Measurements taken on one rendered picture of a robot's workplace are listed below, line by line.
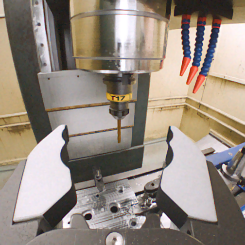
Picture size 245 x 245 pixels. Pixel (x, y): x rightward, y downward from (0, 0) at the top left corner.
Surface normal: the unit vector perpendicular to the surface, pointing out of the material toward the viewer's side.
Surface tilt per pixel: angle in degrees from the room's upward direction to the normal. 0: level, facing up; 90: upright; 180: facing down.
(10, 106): 90
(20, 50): 90
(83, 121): 90
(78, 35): 90
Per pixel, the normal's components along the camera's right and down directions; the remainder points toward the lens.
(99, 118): 0.34, 0.46
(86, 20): -0.50, 0.41
